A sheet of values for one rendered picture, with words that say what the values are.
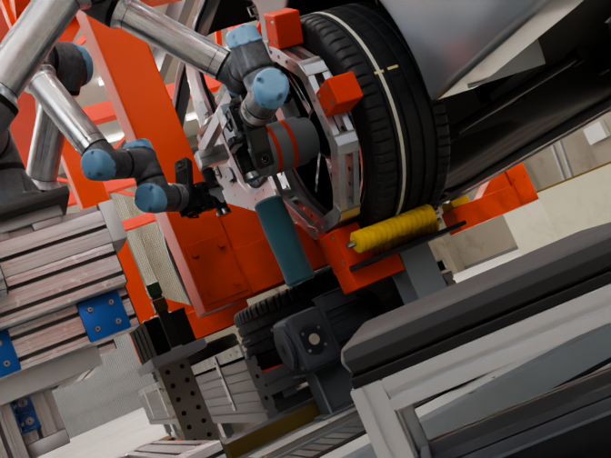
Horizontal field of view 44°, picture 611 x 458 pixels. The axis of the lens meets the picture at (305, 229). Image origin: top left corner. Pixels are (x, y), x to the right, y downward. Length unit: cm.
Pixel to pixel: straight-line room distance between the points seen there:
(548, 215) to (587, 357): 660
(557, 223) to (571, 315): 783
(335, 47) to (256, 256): 82
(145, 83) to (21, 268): 113
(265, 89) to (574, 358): 95
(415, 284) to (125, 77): 117
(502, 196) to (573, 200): 349
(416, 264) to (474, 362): 145
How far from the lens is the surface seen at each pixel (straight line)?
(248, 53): 163
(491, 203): 524
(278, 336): 231
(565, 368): 187
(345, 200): 196
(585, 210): 882
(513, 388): 179
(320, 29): 201
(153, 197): 190
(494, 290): 68
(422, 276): 212
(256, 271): 245
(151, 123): 253
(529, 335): 69
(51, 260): 161
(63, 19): 167
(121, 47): 263
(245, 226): 249
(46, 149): 221
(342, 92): 183
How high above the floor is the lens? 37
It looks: 6 degrees up
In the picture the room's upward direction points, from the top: 23 degrees counter-clockwise
